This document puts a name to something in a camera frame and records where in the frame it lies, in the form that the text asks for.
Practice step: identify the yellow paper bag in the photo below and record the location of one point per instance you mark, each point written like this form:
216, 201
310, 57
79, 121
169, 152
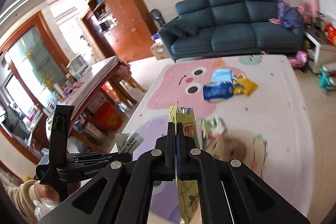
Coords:
243, 85

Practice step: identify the green white snack wrapper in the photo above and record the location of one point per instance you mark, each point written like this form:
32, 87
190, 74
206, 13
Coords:
213, 127

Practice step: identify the cartoon patterned tablecloth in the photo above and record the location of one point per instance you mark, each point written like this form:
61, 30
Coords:
273, 121

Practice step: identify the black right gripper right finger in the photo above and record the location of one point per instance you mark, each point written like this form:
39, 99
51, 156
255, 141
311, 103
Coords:
230, 192

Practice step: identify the orange wooden cabinet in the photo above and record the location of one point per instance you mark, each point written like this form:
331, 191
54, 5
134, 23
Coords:
120, 27

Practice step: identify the dark teal sofa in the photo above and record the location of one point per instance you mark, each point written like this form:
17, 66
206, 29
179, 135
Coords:
205, 28

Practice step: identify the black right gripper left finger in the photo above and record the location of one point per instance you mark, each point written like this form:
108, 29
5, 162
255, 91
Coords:
121, 192

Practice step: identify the white side cabinet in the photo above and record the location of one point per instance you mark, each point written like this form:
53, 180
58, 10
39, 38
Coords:
321, 50

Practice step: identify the yellow ginger tea bag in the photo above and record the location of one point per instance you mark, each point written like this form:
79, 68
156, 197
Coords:
186, 139

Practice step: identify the purple backpack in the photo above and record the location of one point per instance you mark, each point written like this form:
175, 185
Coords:
289, 17

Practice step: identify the red bag on floor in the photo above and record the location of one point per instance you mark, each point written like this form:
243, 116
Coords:
106, 118

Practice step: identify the left hand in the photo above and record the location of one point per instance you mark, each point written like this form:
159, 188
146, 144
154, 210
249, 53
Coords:
46, 192

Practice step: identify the cardboard box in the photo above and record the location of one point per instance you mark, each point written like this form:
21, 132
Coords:
159, 51

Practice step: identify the wooden dining table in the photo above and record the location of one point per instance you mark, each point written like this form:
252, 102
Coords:
91, 83

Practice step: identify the blue foil snack bag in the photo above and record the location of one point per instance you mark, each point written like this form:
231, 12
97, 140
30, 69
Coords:
218, 91

